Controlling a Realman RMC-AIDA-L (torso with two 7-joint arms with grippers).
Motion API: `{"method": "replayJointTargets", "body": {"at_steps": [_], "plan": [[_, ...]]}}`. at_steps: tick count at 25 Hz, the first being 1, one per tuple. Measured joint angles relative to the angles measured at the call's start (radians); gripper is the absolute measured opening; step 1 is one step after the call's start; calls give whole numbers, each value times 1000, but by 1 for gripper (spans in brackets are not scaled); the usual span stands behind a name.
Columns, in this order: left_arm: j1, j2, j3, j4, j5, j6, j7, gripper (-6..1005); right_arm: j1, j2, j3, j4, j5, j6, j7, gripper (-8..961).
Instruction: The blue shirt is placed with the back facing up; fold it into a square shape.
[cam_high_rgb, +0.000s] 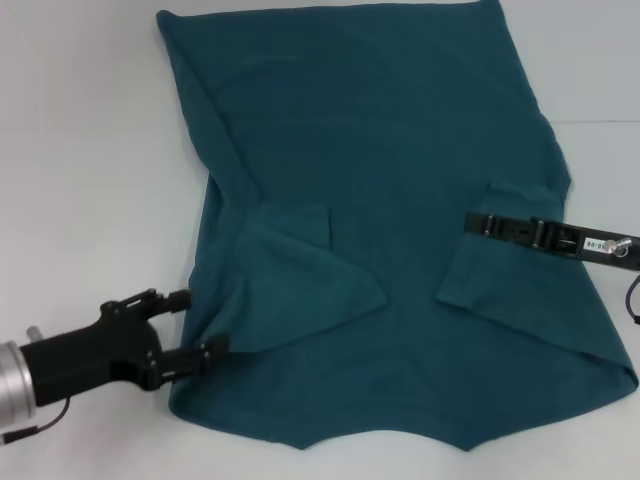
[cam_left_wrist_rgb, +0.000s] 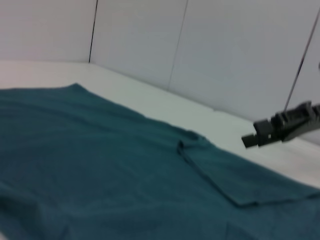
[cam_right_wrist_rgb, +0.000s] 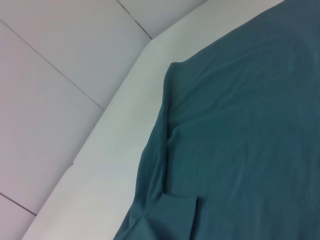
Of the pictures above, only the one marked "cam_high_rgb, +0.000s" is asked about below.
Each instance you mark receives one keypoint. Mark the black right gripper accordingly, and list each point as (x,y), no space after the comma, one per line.
(590,245)

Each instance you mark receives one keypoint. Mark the small silver connector stub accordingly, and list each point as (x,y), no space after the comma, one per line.
(34,334)

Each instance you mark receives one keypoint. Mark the blue teal shirt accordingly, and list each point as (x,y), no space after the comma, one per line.
(350,150)

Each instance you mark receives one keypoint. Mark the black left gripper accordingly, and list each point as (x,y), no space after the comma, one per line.
(90,357)

